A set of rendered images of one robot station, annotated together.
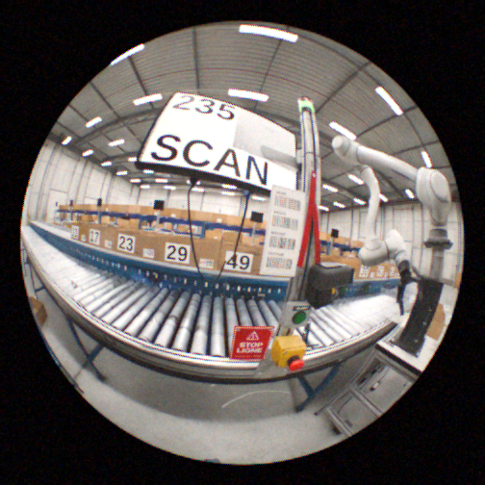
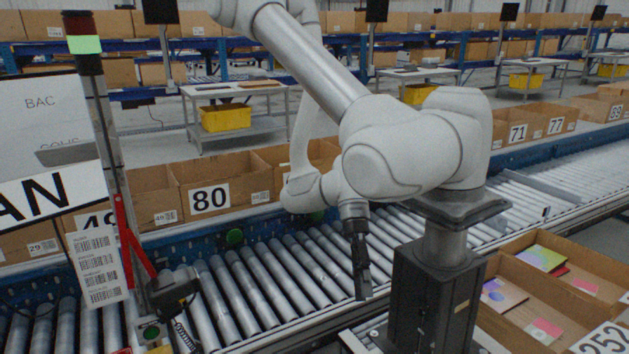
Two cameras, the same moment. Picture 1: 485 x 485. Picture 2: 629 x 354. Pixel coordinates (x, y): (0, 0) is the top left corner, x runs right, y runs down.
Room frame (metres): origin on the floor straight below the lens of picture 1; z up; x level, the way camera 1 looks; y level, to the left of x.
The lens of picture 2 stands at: (-0.50, -0.28, 1.65)
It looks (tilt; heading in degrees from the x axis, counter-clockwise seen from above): 23 degrees down; 338
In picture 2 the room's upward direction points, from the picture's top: straight up
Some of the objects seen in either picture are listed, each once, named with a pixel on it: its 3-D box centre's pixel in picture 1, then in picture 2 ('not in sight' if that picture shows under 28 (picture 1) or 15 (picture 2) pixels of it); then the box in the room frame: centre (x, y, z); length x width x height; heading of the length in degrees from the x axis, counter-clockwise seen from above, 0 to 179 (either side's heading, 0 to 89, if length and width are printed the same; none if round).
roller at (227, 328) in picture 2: (295, 322); (215, 299); (0.66, -0.33, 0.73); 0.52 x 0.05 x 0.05; 8
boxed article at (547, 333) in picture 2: not in sight; (537, 336); (0.08, -1.21, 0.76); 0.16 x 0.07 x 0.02; 104
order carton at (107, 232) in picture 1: (109, 237); not in sight; (0.92, 1.11, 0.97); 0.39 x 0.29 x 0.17; 97
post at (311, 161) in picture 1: (305, 251); (137, 268); (0.36, -0.15, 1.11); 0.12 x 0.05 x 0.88; 98
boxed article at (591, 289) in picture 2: not in sight; (580, 294); (0.16, -1.51, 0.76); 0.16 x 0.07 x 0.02; 116
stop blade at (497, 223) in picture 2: (394, 295); (465, 208); (0.83, -1.58, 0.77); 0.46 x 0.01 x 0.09; 8
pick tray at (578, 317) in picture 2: (428, 319); (521, 307); (0.16, -1.23, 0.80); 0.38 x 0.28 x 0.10; 9
